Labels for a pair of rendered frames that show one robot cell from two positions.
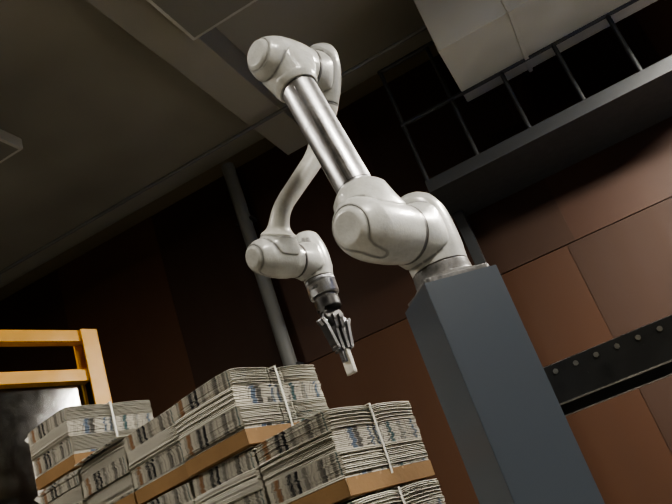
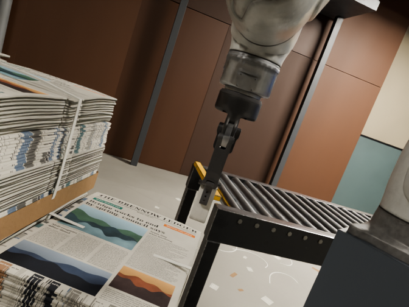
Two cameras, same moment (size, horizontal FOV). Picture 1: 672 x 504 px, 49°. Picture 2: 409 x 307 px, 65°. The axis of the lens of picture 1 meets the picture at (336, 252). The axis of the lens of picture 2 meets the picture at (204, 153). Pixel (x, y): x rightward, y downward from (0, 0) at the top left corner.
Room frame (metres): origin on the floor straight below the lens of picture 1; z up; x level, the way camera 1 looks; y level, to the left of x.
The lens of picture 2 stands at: (1.56, 0.39, 1.15)
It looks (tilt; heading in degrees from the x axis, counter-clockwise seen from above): 10 degrees down; 328
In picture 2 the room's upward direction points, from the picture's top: 19 degrees clockwise
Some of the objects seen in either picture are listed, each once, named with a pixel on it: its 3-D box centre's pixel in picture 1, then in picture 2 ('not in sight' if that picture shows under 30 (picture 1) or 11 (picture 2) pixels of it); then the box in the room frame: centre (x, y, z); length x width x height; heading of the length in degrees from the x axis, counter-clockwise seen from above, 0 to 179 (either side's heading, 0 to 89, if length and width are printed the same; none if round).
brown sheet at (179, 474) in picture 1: (209, 475); not in sight; (2.42, 0.64, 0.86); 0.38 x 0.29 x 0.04; 145
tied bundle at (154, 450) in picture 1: (201, 450); not in sight; (2.42, 0.65, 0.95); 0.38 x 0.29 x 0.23; 145
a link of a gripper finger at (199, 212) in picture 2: (347, 362); (202, 203); (2.02, 0.08, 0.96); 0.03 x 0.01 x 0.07; 55
